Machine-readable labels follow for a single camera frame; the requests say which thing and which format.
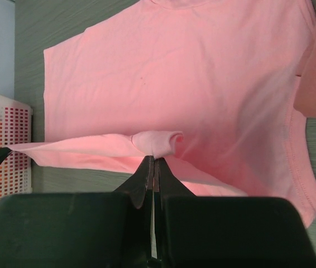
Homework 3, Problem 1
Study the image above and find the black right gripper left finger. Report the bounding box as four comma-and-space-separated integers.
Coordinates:
0, 156, 154, 267

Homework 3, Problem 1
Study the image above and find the light pink t shirt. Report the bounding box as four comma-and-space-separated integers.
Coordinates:
11, 1, 316, 226

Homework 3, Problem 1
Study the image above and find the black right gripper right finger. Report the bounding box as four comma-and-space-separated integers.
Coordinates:
154, 158, 316, 267

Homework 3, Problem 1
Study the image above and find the white plastic laundry basket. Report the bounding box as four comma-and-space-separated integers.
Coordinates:
0, 95, 32, 198

